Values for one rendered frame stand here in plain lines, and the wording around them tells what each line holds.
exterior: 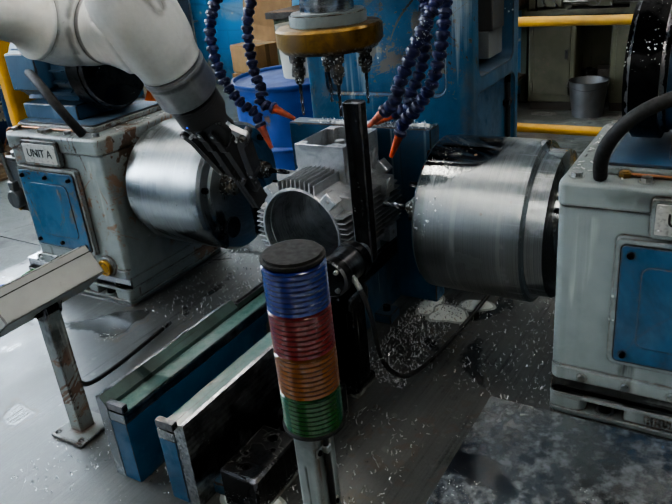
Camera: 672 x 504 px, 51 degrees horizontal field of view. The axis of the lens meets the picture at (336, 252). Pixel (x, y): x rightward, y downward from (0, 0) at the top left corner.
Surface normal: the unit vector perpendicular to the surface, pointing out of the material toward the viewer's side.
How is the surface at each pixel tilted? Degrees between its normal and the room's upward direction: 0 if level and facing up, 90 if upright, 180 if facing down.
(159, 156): 51
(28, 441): 0
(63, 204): 90
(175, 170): 58
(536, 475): 0
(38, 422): 0
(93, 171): 90
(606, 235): 90
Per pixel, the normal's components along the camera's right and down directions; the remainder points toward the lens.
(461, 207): -0.49, -0.07
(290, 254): -0.10, -0.90
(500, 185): -0.43, -0.32
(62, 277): 0.63, -0.43
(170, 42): 0.64, 0.46
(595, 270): -0.51, 0.40
